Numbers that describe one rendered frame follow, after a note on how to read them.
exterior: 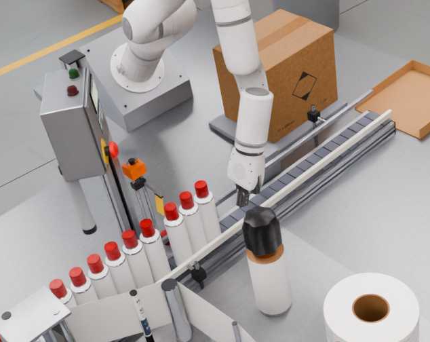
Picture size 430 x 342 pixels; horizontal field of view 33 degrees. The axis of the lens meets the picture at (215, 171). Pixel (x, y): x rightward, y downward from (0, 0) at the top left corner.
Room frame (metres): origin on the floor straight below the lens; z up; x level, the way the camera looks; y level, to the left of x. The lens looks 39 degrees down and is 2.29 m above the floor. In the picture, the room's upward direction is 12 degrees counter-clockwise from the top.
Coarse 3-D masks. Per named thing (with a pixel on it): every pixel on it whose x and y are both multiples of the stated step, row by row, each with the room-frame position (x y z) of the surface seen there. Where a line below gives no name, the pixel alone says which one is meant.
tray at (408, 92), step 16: (416, 64) 2.09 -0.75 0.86; (384, 80) 2.02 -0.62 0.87; (400, 80) 2.05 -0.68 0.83; (416, 80) 2.03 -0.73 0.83; (384, 96) 1.98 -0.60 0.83; (400, 96) 1.96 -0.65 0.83; (416, 96) 1.94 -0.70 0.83; (384, 112) 1.89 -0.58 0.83; (400, 112) 1.87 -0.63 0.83; (416, 112) 1.86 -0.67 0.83; (400, 128) 1.79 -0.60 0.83; (416, 128) 1.78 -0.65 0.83
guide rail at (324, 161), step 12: (384, 120) 1.77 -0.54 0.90; (360, 132) 1.71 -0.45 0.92; (348, 144) 1.68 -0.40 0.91; (336, 156) 1.65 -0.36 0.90; (312, 168) 1.60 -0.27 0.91; (300, 180) 1.57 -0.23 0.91; (288, 192) 1.54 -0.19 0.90; (264, 204) 1.49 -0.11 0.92; (240, 228) 1.44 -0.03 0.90; (216, 240) 1.40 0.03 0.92; (204, 252) 1.37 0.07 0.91; (192, 264) 1.34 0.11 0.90; (168, 276) 1.30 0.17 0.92
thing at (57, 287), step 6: (54, 282) 1.20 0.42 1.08; (60, 282) 1.20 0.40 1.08; (54, 288) 1.18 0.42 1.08; (60, 288) 1.18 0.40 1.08; (66, 288) 1.21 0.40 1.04; (54, 294) 1.18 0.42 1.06; (60, 294) 1.18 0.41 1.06; (66, 294) 1.19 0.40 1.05; (72, 294) 1.19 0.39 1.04; (60, 300) 1.18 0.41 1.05; (66, 300) 1.18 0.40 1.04; (72, 300) 1.19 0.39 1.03; (66, 306) 1.17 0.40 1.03; (72, 306) 1.18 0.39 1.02
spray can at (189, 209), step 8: (184, 192) 1.42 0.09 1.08; (184, 200) 1.39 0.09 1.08; (192, 200) 1.40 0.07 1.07; (184, 208) 1.39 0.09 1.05; (192, 208) 1.39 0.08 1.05; (184, 216) 1.38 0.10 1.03; (192, 216) 1.38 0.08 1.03; (200, 216) 1.40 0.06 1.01; (192, 224) 1.38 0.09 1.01; (200, 224) 1.39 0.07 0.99; (192, 232) 1.38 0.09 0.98; (200, 232) 1.39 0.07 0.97; (192, 240) 1.38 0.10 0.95; (200, 240) 1.38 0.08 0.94; (192, 248) 1.39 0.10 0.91; (200, 248) 1.38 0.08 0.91
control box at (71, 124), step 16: (48, 80) 1.43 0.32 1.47; (64, 80) 1.41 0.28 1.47; (80, 80) 1.40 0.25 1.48; (48, 96) 1.36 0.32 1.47; (64, 96) 1.35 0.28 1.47; (80, 96) 1.33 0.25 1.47; (48, 112) 1.30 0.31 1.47; (64, 112) 1.30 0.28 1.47; (80, 112) 1.30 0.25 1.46; (48, 128) 1.30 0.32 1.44; (64, 128) 1.30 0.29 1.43; (80, 128) 1.30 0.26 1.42; (96, 128) 1.33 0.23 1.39; (64, 144) 1.30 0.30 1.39; (80, 144) 1.30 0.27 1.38; (96, 144) 1.30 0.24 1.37; (64, 160) 1.30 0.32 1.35; (80, 160) 1.30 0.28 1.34; (96, 160) 1.30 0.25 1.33; (64, 176) 1.30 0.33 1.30; (80, 176) 1.30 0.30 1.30
